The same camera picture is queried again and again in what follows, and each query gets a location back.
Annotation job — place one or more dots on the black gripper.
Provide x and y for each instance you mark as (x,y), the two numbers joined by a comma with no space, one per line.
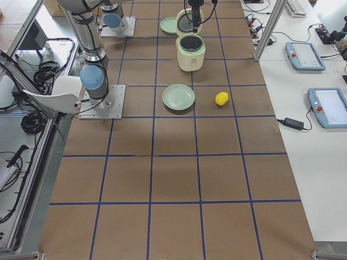
(195,9)

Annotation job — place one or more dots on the white green rice cooker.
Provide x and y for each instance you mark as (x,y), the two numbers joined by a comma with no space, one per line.
(190,46)

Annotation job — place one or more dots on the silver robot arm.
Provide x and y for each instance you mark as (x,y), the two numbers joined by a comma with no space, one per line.
(117,9)
(94,75)

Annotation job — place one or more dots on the light green plate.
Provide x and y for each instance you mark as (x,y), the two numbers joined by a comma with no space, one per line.
(168,25)
(178,97)

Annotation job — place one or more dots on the yellow lemon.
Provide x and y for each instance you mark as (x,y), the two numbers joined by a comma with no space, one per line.
(221,98)

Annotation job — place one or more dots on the white keyboard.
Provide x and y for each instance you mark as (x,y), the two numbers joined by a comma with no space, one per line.
(295,9)

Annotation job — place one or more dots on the far teach pendant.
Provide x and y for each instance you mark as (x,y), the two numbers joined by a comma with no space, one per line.
(304,56)

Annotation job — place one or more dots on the teach pendant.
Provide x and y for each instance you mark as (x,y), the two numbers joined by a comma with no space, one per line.
(304,56)
(329,106)

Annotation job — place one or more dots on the black power adapter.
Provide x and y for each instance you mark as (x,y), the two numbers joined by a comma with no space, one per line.
(292,123)

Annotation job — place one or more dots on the white chair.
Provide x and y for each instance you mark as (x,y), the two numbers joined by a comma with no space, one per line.
(65,93)

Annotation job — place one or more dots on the near teach pendant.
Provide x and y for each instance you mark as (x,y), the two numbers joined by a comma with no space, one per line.
(329,106)

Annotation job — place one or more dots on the aluminium frame post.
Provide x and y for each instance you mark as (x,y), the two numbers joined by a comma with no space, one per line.
(271,23)

